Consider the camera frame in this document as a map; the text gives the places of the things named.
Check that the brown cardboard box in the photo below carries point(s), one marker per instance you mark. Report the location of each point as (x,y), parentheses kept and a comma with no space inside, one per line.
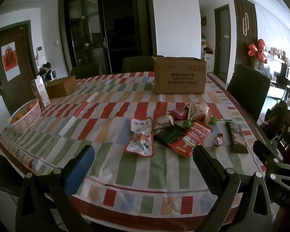
(180,76)

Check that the white storage shelf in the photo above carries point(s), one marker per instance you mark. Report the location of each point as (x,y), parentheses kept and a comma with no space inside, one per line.
(206,55)

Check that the red foil balloon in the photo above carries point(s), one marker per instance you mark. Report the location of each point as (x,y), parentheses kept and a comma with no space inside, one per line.
(256,49)

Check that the small brown candy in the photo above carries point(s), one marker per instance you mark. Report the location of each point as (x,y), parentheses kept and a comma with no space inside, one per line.
(218,140)

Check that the striped colourful tablecloth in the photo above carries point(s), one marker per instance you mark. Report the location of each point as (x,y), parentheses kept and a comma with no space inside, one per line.
(87,125)

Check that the white tv cabinet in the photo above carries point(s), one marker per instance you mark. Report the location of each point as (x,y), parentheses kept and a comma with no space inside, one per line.
(278,88)

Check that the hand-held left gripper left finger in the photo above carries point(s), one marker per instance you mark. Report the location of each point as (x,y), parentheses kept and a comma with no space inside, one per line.
(80,166)

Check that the white wall intercom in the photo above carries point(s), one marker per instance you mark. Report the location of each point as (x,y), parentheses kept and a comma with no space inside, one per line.
(40,51)

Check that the dark glass sliding door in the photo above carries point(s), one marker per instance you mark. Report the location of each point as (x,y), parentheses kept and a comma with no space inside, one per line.
(106,24)

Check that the dark green snack packet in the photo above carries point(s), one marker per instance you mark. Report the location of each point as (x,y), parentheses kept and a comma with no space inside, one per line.
(169,136)

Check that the white red snack packet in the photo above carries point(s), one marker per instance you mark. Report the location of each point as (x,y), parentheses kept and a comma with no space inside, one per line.
(140,139)

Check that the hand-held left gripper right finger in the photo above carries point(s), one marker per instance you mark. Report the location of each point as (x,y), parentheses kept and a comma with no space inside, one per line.
(207,169)

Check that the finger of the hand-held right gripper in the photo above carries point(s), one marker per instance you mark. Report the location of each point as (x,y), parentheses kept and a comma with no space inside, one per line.
(264,149)

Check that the large beige snack bag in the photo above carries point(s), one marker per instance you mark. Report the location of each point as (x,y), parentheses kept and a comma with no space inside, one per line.
(200,111)

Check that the small white appliance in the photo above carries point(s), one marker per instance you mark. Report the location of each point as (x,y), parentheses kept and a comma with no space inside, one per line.
(54,74)

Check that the white plastic basket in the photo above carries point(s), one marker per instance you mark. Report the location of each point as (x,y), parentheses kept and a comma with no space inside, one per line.
(26,123)

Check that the dark chocolate bar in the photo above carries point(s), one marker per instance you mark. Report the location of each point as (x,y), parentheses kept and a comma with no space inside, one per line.
(236,136)

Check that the green lollipop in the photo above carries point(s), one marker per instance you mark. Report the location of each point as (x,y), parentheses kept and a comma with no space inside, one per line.
(213,120)
(187,124)

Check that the woven wicker box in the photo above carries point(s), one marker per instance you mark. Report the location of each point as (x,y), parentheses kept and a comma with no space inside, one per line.
(61,87)

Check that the pink snack packet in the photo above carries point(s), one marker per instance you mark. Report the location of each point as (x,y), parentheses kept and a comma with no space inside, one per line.
(178,113)

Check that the small beige snack packet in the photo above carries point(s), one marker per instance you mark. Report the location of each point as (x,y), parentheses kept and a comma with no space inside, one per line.
(163,122)

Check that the dark brown door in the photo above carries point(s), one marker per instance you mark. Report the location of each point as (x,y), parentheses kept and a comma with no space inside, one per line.
(26,60)

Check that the red white door poster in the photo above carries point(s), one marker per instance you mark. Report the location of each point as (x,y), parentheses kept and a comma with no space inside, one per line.
(11,60)

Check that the dark plush figure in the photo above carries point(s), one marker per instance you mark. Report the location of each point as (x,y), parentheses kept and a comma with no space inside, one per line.
(45,70)

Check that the wooden chair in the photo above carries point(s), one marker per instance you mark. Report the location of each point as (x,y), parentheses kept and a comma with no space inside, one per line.
(286,123)

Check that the pile of oranges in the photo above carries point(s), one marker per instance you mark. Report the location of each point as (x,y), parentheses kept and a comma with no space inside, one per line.
(24,111)

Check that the dark upholstered chair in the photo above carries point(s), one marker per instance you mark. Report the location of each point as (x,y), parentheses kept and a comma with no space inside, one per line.
(249,89)
(4,171)
(84,72)
(137,64)

